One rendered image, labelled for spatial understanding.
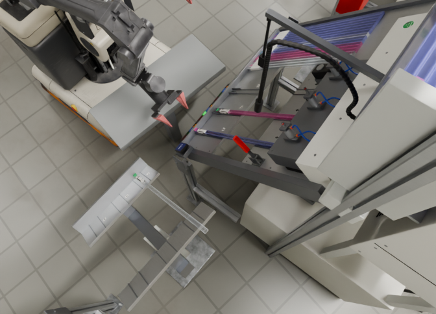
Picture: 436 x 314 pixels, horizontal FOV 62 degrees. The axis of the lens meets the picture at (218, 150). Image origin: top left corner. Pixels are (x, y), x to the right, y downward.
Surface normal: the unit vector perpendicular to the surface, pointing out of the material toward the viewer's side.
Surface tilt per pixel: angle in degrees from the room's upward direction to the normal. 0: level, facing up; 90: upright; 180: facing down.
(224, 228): 0
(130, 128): 0
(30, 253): 0
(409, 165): 90
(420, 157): 90
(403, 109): 90
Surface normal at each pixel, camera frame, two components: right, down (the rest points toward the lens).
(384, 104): -0.60, 0.76
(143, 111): -0.02, -0.33
